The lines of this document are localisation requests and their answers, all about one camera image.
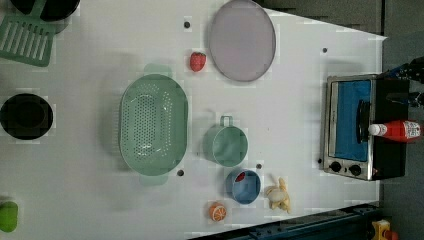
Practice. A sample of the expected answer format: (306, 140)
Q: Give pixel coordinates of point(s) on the green cup with handle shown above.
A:
(224, 143)

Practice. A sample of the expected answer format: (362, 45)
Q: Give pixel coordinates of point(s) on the peeled toy banana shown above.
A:
(278, 196)

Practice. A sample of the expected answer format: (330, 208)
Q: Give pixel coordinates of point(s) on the black round cup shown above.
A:
(26, 116)

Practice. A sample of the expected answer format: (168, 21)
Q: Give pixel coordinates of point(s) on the blue bowl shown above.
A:
(243, 185)

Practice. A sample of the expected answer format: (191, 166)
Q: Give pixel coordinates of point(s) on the red toy strawberry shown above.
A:
(197, 61)

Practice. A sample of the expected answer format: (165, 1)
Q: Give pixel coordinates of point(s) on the grey round plate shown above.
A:
(242, 40)

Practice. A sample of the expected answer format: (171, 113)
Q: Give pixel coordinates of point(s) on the orange slice toy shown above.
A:
(217, 212)

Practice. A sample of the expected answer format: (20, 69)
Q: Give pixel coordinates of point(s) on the red ketchup bottle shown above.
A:
(403, 131)

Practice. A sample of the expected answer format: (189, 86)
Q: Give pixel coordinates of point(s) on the black toaster oven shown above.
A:
(353, 103)

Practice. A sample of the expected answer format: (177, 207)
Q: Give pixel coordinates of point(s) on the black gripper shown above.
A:
(413, 71)

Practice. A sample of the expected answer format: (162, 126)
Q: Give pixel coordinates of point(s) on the green slotted spatula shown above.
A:
(27, 38)

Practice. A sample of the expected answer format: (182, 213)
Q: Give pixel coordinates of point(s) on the green rounded object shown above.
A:
(8, 216)

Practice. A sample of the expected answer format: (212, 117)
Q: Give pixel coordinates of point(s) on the green perforated colander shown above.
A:
(153, 125)

